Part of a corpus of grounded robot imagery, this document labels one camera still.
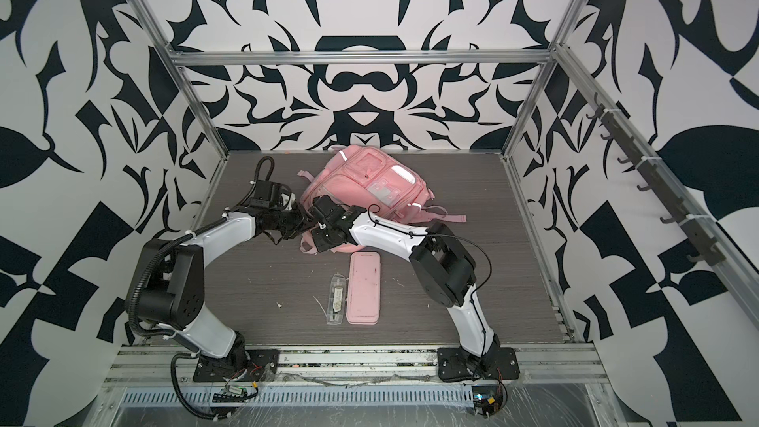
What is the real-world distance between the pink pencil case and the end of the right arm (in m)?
0.14

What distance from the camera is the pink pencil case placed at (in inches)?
32.0

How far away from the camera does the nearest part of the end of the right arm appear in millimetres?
660
